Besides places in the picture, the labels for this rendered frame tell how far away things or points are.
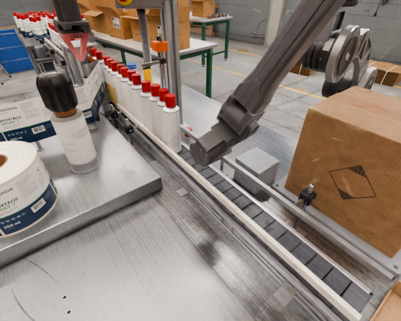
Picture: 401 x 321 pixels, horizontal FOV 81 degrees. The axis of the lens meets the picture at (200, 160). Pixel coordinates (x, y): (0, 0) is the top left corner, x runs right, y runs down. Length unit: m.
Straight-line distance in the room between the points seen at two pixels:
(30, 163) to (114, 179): 0.22
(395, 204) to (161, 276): 0.53
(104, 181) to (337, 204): 0.65
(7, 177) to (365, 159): 0.78
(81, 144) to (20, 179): 0.19
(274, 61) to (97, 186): 0.58
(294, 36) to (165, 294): 0.55
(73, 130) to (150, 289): 0.46
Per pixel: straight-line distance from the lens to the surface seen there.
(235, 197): 0.68
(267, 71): 0.46
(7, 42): 5.59
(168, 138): 0.80
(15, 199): 0.68
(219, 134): 0.51
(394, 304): 0.70
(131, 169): 0.79
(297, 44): 0.45
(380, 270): 0.55
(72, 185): 0.80
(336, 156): 0.65
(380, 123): 0.64
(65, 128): 0.75
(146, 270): 0.62
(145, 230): 0.68
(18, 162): 0.70
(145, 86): 0.87
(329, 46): 1.07
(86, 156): 0.80
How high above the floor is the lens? 1.37
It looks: 38 degrees down
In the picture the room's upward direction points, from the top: straight up
